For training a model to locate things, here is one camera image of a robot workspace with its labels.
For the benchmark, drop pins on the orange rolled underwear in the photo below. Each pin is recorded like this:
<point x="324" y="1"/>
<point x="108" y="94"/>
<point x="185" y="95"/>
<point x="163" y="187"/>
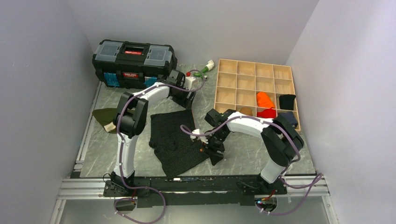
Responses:
<point x="263" y="100"/>

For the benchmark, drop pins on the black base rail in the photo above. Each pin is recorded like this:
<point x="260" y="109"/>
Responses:
<point x="195" y="190"/>

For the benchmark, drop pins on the olive green underwear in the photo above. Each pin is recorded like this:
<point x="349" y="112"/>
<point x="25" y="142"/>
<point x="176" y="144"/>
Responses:
<point x="105" y="117"/>

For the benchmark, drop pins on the brown rolled underwear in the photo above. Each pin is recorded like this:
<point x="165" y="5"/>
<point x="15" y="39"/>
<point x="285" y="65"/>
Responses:
<point x="246" y="111"/>

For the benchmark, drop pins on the wooden compartment tray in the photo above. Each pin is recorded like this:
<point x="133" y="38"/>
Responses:
<point x="238" y="82"/>

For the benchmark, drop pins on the navy blue rolled underwear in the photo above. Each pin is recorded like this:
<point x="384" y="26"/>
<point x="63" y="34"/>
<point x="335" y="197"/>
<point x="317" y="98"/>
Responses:
<point x="290" y="117"/>

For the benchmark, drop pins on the green and white pipe fitting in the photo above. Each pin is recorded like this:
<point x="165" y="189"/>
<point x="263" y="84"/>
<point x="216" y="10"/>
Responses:
<point x="202" y="73"/>

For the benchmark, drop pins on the black striped underwear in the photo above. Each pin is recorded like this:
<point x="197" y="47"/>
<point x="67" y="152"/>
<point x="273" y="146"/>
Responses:
<point x="172" y="147"/>

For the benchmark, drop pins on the black plastic toolbox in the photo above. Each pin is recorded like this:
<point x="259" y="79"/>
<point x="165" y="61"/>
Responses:
<point x="130" y="64"/>

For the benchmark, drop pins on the black rolled underwear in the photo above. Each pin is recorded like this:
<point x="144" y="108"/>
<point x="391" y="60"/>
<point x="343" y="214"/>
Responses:
<point x="287" y="102"/>

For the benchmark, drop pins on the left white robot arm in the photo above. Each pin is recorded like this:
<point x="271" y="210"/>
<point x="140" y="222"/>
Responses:
<point x="131" y="116"/>

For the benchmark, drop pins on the red rolled underwear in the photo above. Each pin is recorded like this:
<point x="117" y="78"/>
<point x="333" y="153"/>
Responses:
<point x="269" y="113"/>

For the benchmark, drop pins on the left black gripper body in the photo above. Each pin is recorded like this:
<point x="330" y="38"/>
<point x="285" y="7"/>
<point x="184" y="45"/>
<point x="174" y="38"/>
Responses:
<point x="180" y="97"/>

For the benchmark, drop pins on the aluminium frame rail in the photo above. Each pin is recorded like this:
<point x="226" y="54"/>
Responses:
<point x="75" y="188"/>

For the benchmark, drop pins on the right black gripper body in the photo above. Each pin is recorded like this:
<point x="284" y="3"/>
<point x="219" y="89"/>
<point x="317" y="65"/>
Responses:
<point x="216" y="140"/>

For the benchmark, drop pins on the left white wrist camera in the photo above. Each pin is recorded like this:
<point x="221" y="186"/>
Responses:
<point x="190" y="80"/>

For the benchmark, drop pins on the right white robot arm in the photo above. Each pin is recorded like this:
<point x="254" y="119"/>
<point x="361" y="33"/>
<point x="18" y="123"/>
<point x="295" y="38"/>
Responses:
<point x="280" y="138"/>

